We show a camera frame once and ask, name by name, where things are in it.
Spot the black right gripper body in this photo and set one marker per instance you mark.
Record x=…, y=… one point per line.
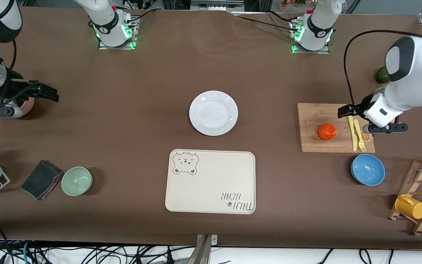
x=12, y=89

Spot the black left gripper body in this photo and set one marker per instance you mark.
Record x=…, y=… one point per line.
x=364, y=104

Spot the orange mandarin fruit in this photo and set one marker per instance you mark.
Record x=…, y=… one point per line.
x=327, y=132

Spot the white round plate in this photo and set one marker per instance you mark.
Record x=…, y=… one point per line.
x=213, y=113

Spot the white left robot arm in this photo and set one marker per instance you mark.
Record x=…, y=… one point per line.
x=416, y=73

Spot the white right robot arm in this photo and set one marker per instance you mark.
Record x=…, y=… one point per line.
x=104, y=22

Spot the pink bowl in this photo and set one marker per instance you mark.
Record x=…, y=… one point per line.
x=30, y=104

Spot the wooden cutting board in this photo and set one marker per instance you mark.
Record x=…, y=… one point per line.
x=321, y=113

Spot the yellow plastic fork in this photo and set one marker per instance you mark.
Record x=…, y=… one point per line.
x=358, y=132

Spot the dark green avocado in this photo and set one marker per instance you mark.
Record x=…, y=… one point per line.
x=380, y=77

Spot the yellow plastic knife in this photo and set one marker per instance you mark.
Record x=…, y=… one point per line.
x=354, y=141

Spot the orange slice piece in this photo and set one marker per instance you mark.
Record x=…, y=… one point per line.
x=365, y=138

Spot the blue bowl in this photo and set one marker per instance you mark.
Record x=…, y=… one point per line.
x=367, y=169

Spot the brown table cloth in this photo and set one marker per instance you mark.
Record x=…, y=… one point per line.
x=123, y=110

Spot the dark grey folded cloth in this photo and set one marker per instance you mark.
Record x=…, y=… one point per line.
x=40, y=179

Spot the pale green bowl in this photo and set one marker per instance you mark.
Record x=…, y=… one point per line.
x=76, y=180

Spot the wooden peg mug rack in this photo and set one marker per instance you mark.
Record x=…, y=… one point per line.
x=410, y=179

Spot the yellow mug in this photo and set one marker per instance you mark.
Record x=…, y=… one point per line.
x=412, y=209

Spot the cream tray with bear print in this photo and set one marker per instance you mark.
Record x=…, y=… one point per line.
x=211, y=183

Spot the grey metal box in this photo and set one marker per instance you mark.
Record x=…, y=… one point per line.
x=214, y=5

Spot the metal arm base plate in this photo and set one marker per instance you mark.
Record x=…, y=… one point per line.
x=115, y=48
x=310, y=52

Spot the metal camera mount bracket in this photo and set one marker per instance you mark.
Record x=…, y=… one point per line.
x=203, y=253

